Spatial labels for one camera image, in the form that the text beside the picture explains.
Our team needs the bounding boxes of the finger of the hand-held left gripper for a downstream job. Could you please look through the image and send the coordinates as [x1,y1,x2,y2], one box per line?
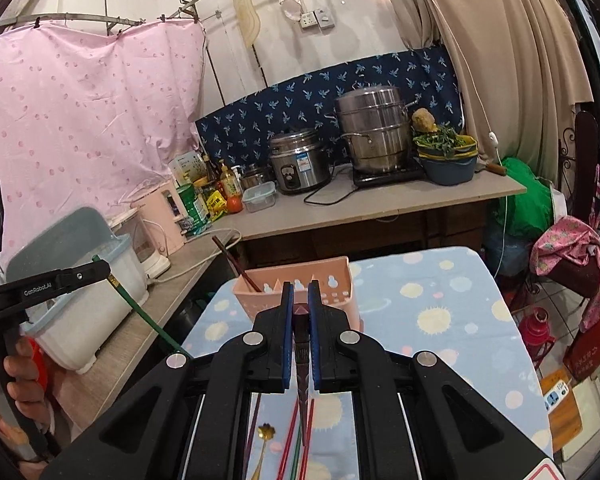
[0,260,112,322]

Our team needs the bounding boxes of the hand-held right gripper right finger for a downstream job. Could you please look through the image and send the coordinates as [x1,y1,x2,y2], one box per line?
[308,281,552,480]

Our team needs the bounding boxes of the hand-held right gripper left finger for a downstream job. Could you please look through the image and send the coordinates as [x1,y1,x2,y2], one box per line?
[40,282,295,480]

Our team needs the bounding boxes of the dark patterned chopstick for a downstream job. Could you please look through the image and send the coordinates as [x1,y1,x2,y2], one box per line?
[291,305,315,448]

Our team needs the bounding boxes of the pink plastic utensil holder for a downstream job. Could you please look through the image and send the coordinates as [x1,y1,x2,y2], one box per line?
[232,256,364,332]

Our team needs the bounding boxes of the green chopstick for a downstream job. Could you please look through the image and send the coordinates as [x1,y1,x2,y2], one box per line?
[92,255,191,357]
[287,427,306,480]

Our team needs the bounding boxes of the dish box with grey lid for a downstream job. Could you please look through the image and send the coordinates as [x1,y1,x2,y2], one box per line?
[5,206,148,375]

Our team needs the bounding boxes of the red plastic bag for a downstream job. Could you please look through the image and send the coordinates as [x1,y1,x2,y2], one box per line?
[30,350,49,391]

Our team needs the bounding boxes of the gold flower spoon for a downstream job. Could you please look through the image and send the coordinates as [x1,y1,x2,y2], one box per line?
[252,422,276,480]

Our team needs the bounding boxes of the purple chopstick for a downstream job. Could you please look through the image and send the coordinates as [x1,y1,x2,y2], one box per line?
[244,395,262,480]

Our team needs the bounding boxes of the pink electric kettle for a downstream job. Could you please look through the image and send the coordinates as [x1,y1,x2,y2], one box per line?
[130,182,193,261]

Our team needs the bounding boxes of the blue dotted tablecloth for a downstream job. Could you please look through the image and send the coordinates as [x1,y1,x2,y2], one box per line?
[180,246,554,480]

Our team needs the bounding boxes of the clear food container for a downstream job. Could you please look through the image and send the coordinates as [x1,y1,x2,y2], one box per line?
[241,181,277,212]

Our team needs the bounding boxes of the pink dotted curtain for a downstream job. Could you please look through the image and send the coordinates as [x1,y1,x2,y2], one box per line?
[0,17,208,271]

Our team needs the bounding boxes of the yellow packet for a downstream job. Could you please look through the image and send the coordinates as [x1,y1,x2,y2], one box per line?
[206,191,229,221]

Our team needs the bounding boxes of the green can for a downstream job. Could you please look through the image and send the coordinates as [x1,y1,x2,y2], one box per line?
[176,182,212,236]

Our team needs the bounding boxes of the small steel lidded pot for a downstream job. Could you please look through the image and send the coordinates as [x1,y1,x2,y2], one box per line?
[240,162,271,191]

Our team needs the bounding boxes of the yellow oil bottle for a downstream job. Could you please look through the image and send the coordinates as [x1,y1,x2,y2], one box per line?
[219,160,242,198]

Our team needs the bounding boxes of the black induction cooktop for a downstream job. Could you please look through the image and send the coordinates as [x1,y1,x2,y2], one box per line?
[351,162,428,190]

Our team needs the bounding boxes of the steel rice cooker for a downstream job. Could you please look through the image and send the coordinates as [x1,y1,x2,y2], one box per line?
[268,127,332,195]

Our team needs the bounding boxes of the white plastic jug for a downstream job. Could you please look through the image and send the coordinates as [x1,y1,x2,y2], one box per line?
[167,152,206,186]

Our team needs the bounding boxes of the translucent plastic bag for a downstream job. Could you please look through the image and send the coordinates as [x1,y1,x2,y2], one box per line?
[482,220,531,277]

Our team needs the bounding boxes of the blue basin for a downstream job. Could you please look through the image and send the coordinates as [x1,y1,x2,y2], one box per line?
[415,152,478,186]

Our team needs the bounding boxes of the steel steamer pot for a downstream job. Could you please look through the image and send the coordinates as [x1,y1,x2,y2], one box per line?
[335,86,423,175]

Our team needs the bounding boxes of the red thermos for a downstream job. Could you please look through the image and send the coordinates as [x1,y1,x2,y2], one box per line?
[517,307,551,361]

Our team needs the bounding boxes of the green leafy vegetables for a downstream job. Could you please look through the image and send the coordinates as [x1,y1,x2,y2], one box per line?
[412,125,463,158]

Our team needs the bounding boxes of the blue floral cloth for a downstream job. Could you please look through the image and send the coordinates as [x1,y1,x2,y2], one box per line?
[195,45,465,171]

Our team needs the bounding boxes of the brown loofah sponge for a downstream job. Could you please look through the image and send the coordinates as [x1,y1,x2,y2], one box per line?
[411,107,436,133]

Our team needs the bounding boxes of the white power strip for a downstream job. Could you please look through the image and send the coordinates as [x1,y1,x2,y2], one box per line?
[540,379,573,413]

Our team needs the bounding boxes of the yellow basin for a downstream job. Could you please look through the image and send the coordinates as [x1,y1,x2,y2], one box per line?
[414,134,480,160]

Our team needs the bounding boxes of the green plastic bag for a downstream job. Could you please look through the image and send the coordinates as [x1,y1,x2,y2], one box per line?
[495,156,553,241]

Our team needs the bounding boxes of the pink floral cloth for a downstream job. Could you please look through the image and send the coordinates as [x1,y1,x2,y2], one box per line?
[529,215,600,333]

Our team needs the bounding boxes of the red paper bag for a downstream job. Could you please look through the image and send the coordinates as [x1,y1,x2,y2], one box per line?
[562,310,600,383]

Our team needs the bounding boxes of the dark wooden headboard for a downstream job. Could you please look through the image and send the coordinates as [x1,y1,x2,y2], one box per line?
[560,110,600,226]

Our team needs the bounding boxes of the beige hanging cutting board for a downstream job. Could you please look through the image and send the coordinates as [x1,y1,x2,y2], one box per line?
[232,0,262,48]

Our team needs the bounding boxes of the beige curtain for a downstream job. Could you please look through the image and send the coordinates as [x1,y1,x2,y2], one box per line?
[375,0,595,181]

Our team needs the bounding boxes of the hanging dark clothes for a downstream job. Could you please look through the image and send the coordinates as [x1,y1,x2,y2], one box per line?
[535,0,600,76]

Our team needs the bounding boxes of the white appliance cable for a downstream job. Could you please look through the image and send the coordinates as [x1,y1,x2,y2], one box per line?
[152,227,243,286]

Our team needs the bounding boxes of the black power cable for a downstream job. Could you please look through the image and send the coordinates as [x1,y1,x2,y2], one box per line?
[304,165,363,207]

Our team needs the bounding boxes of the wooden handled knife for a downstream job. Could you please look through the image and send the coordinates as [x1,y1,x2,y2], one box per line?
[475,157,508,177]

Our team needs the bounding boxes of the white cord with switch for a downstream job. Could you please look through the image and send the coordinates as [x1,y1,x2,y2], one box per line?
[415,0,507,281]

